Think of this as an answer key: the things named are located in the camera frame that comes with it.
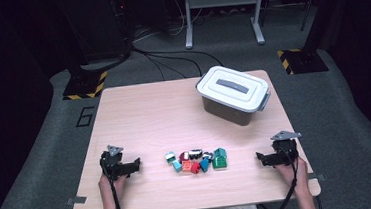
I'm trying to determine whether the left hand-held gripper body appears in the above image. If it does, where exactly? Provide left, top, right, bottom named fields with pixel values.
left=97, top=142, right=134, bottom=182

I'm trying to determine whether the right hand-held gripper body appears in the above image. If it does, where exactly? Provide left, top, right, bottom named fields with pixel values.
left=269, top=129, right=305, bottom=168

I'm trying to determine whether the light teal toy block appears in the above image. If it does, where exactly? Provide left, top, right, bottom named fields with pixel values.
left=172, top=159, right=183, bottom=174

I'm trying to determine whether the magenta toy block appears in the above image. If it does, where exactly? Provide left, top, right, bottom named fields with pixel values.
left=178, top=150, right=191, bottom=163

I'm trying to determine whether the green house-shaped toy block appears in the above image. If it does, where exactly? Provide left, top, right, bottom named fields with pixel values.
left=210, top=146, right=229, bottom=171

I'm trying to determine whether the orange toy block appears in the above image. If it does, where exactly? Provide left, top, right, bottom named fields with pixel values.
left=181, top=159, right=194, bottom=175

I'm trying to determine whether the black and white toy block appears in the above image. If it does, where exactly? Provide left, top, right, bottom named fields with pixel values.
left=188, top=148, right=204, bottom=161

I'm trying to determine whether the clear brown storage box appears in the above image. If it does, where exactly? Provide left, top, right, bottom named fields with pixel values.
left=201, top=89, right=273, bottom=130

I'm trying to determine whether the blue sloped toy block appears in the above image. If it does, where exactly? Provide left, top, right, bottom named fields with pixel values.
left=199, top=157, right=212, bottom=174

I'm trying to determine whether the white bin lid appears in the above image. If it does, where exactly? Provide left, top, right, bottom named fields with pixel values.
left=194, top=61, right=272, bottom=118

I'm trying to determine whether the person's left hand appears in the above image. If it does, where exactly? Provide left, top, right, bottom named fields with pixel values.
left=98, top=171, right=129, bottom=201

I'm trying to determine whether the person's right hand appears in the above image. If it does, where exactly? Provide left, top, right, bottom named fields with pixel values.
left=273, top=156, right=312, bottom=195

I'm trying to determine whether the grey tape piece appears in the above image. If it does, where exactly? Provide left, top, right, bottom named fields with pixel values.
left=65, top=195, right=88, bottom=206
left=307, top=172, right=327, bottom=183

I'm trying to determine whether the dark equipment tower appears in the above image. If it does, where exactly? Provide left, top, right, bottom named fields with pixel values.
left=54, top=0, right=136, bottom=67

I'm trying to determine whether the right hand-held gripper black cable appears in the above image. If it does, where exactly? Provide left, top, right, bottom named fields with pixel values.
left=255, top=155, right=304, bottom=209

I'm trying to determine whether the hand-held gripper black cable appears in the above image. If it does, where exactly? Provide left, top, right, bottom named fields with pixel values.
left=255, top=155, right=304, bottom=209
left=108, top=176, right=132, bottom=209

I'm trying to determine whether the left hand-held gripper black cable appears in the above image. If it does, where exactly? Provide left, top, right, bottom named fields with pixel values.
left=108, top=176, right=132, bottom=209

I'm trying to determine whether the hazard-striped black base plate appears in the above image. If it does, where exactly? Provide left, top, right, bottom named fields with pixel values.
left=277, top=46, right=329, bottom=76
left=61, top=69, right=111, bottom=102

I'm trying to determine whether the thin black floor cable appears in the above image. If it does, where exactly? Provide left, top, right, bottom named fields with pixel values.
left=140, top=47, right=203, bottom=82
left=145, top=53, right=167, bottom=82
left=132, top=41, right=224, bottom=73
left=154, top=57, right=187, bottom=82

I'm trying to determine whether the black stand post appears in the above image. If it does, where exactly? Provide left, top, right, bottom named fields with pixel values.
left=299, top=0, right=358, bottom=53

